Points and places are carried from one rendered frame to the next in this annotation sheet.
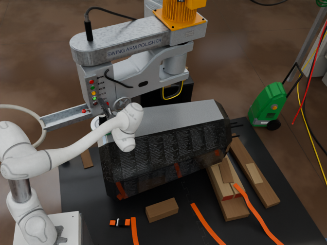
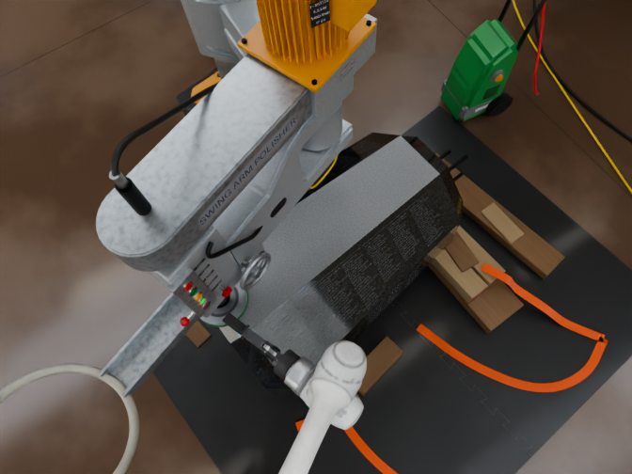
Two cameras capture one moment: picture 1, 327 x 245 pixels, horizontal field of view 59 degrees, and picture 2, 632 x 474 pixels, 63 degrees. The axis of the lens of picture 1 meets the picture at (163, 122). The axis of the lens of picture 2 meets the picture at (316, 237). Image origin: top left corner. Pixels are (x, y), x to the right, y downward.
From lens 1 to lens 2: 0.91 m
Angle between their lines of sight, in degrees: 19
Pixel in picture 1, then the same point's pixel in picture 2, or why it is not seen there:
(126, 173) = not seen: hidden behind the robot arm
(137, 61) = not seen: hidden behind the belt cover
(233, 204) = (490, 300)
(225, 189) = (469, 283)
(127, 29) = (212, 133)
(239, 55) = not seen: outside the picture
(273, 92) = (490, 49)
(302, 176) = (581, 188)
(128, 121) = (347, 397)
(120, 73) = (226, 216)
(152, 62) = (285, 165)
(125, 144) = (348, 420)
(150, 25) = (255, 92)
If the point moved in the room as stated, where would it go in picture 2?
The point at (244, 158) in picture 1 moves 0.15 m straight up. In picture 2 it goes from (473, 198) to (480, 187)
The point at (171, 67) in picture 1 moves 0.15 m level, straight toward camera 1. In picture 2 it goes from (317, 140) to (331, 176)
